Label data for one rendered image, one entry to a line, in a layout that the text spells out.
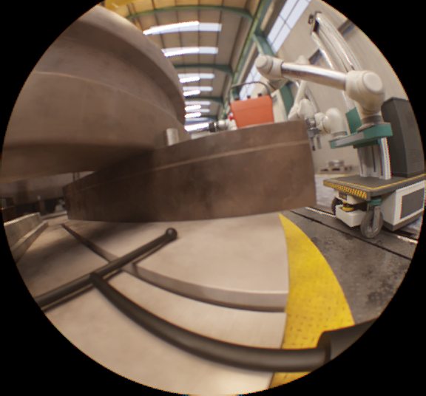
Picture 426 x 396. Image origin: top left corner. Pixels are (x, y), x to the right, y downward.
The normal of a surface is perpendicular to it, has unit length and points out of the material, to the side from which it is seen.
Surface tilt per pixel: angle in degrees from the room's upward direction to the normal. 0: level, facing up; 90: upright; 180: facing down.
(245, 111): 97
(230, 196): 90
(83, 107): 90
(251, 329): 0
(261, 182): 90
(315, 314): 0
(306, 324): 0
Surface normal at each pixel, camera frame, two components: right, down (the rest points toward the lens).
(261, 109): -0.25, 0.22
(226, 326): -0.16, -0.99
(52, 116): 0.88, -0.12
